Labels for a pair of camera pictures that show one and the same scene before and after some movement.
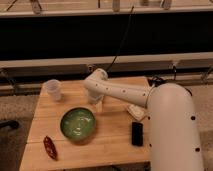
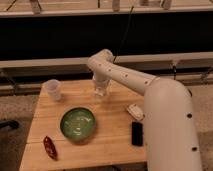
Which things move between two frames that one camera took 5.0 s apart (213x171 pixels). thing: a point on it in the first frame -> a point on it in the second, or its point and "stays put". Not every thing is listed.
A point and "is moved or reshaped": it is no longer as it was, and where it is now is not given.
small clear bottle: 99,107 is moved or reshaped
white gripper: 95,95 -> 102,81
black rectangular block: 137,133 stays put
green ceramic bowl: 77,123 stays put
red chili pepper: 50,147 stays put
